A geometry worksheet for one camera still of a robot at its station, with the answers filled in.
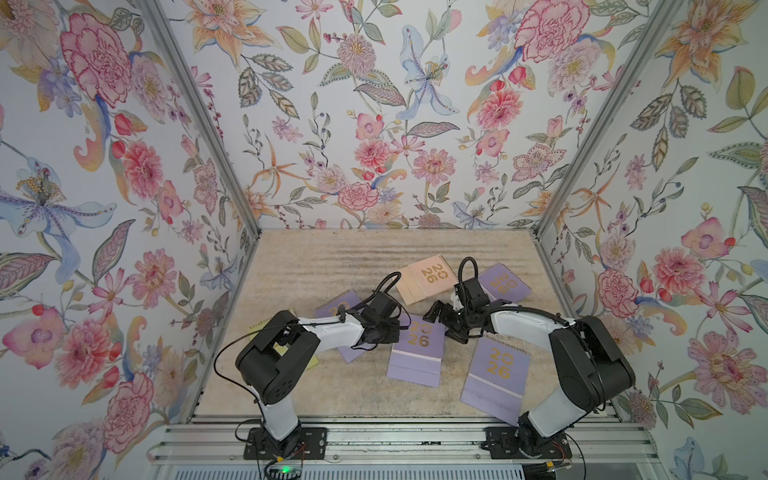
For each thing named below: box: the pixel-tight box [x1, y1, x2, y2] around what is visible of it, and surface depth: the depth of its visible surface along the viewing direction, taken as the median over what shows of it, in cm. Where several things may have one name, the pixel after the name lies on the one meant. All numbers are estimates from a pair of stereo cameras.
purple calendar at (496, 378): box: [460, 333, 531, 426], surface depth 85 cm
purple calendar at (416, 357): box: [386, 314, 445, 388], surface depth 90 cm
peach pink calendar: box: [396, 254, 459, 306], surface depth 108 cm
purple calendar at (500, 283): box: [478, 262, 532, 303], surface depth 106 cm
